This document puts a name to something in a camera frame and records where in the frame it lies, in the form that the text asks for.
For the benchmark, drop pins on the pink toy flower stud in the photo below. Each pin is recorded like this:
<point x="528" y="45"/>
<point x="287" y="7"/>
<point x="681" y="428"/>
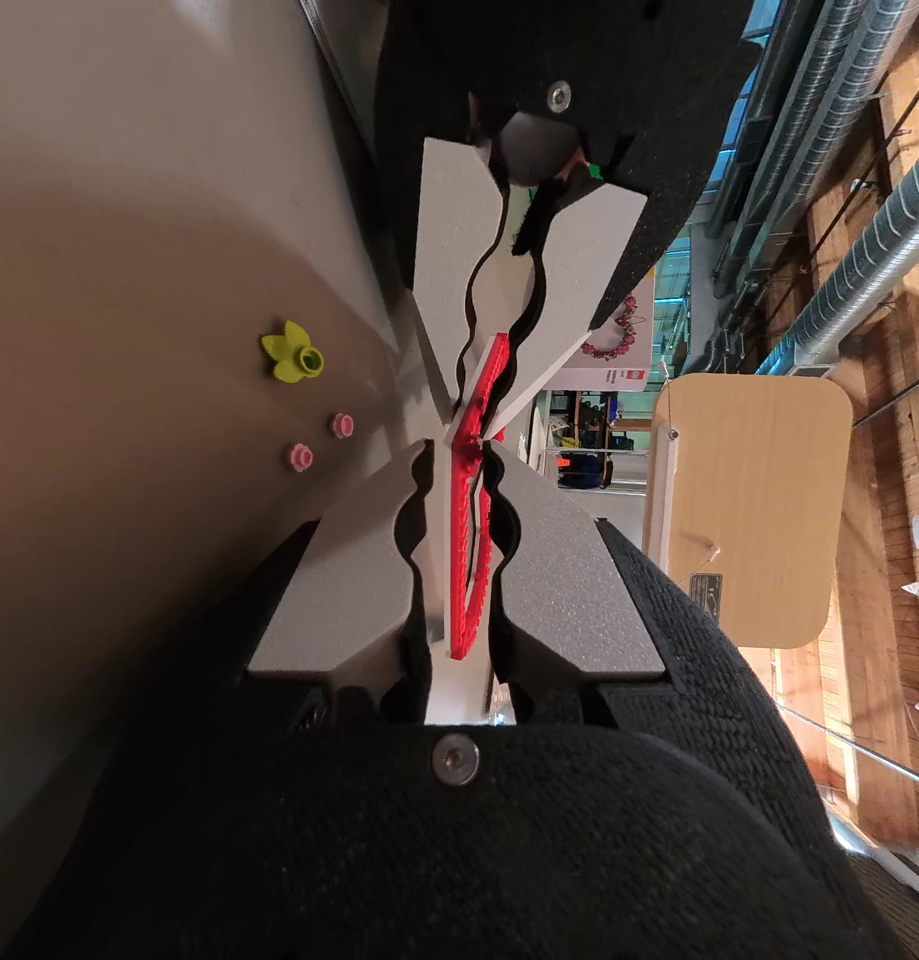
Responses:
<point x="300" y="456"/>
<point x="342" y="425"/>

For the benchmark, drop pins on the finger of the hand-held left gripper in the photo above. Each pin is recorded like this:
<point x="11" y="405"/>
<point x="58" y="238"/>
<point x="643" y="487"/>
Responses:
<point x="579" y="255"/>
<point x="444" y="240"/>

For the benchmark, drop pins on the storage shelf with bins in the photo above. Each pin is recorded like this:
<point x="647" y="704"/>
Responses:
<point x="587" y="450"/>

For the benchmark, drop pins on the light wood tabletop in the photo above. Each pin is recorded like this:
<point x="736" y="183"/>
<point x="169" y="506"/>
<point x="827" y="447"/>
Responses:
<point x="767" y="510"/>

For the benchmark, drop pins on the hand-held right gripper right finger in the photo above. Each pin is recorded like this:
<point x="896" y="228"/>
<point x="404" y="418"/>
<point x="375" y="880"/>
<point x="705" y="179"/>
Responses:
<point x="579" y="600"/>

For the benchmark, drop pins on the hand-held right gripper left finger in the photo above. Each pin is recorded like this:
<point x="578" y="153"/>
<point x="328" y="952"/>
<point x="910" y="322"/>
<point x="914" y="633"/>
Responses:
<point x="339" y="592"/>

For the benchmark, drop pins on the red toy brick heart frame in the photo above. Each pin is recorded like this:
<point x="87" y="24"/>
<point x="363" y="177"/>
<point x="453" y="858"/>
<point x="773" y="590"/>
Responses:
<point x="461" y="540"/>

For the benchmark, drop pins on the silver ventilation duct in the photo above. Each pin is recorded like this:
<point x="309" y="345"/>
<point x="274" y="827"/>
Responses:
<point x="774" y="82"/>
<point x="842" y="82"/>
<point x="864" y="255"/>

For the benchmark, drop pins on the lime green toy leaf piece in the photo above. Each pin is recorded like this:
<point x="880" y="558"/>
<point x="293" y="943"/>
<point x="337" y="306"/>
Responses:
<point x="293" y="365"/>

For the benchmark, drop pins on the white box with flower print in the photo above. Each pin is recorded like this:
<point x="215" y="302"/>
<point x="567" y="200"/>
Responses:
<point x="632" y="360"/>

